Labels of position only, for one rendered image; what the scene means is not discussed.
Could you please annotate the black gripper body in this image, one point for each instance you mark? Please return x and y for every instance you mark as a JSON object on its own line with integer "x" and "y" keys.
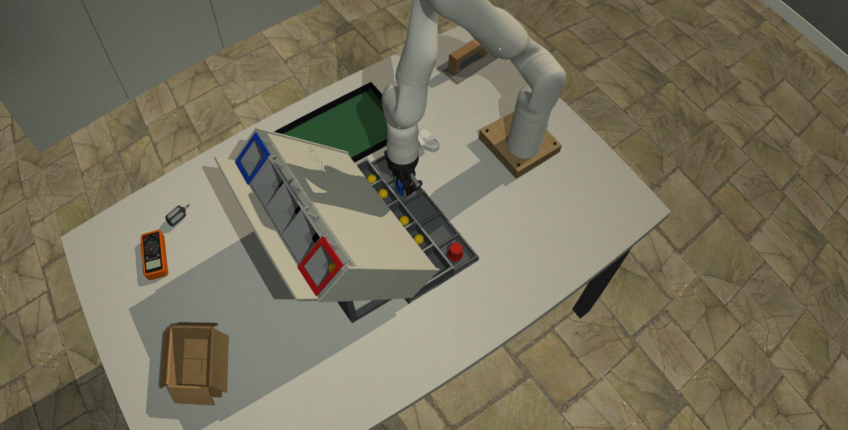
{"x": 407, "y": 169}

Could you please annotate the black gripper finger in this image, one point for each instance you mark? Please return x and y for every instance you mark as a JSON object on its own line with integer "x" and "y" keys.
{"x": 413, "y": 184}
{"x": 395, "y": 174}

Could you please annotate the red plug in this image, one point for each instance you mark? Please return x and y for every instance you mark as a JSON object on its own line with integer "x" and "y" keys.
{"x": 455, "y": 252}

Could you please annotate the red rectangular frame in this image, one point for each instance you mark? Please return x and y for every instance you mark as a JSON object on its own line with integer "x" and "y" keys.
{"x": 316, "y": 290}

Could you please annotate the blue square band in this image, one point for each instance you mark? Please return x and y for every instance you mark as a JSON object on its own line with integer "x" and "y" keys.
{"x": 264, "y": 151}

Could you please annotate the orange digital multimeter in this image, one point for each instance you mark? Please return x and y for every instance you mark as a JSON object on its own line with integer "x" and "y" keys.
{"x": 154, "y": 255}

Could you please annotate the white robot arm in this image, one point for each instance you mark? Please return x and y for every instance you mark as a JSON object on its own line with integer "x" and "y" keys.
{"x": 404, "y": 100}

